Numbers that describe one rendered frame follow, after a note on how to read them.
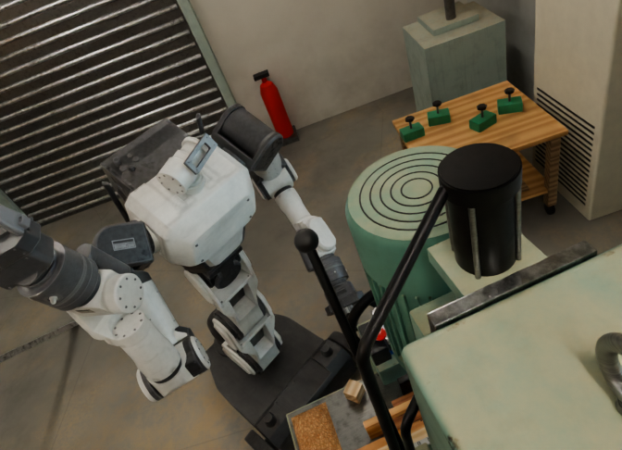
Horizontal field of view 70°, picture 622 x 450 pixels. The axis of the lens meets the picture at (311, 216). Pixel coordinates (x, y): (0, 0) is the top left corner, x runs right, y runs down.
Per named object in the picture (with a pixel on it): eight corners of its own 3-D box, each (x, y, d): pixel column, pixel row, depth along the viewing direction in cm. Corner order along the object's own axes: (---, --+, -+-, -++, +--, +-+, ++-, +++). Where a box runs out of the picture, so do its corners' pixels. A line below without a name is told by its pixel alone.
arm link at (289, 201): (288, 232, 143) (257, 184, 148) (315, 215, 143) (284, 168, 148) (283, 224, 132) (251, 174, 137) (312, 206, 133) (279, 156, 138)
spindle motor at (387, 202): (464, 275, 78) (445, 125, 58) (531, 356, 64) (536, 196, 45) (373, 318, 77) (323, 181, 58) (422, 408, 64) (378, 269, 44)
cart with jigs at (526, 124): (508, 157, 274) (506, 60, 234) (562, 215, 231) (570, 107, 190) (406, 192, 280) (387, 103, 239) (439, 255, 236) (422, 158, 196)
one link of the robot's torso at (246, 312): (215, 328, 171) (172, 261, 135) (247, 294, 178) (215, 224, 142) (242, 351, 163) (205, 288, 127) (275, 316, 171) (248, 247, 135)
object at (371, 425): (464, 388, 93) (461, 375, 90) (467, 393, 92) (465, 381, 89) (368, 433, 92) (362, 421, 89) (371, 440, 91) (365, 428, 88)
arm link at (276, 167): (247, 173, 145) (231, 150, 124) (280, 153, 146) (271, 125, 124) (265, 203, 143) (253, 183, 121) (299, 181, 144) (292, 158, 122)
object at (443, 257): (503, 260, 47) (497, 125, 36) (555, 316, 41) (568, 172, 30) (434, 292, 47) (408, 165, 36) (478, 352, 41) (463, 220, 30)
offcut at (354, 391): (359, 404, 98) (355, 397, 95) (346, 398, 99) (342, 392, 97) (366, 390, 99) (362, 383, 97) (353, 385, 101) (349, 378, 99)
